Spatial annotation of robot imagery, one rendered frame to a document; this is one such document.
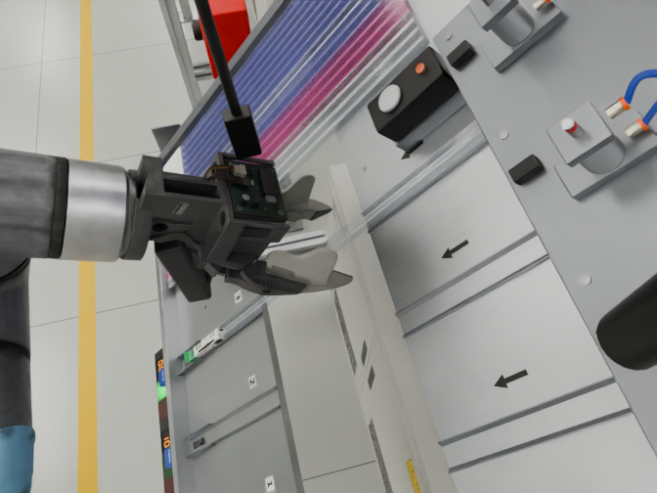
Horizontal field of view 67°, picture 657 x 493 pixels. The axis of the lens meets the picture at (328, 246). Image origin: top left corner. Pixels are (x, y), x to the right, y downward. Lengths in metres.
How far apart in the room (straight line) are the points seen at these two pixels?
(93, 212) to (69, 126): 1.81
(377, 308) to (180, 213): 0.53
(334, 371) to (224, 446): 0.85
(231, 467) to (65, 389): 1.04
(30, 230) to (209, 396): 0.37
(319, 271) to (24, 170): 0.24
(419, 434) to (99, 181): 0.59
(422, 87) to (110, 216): 0.26
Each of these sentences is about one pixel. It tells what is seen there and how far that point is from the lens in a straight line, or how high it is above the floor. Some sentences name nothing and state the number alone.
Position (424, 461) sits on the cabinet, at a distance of 0.81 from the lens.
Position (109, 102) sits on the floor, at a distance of 2.22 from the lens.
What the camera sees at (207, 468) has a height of 0.75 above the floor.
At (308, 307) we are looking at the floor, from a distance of 1.53.
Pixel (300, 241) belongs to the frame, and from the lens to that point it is 1.28.
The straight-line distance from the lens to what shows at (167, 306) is 0.78.
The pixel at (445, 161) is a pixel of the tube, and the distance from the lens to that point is 0.44.
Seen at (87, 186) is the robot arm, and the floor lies 1.13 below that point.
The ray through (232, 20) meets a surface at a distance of 1.13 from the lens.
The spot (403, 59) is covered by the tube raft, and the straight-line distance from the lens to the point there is 0.52.
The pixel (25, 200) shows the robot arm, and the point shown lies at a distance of 0.38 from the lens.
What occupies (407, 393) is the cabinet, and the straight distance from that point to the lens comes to 0.82.
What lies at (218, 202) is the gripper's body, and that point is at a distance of 0.39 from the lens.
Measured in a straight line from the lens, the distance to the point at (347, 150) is 0.54.
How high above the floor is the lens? 1.41
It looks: 60 degrees down
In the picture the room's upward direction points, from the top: straight up
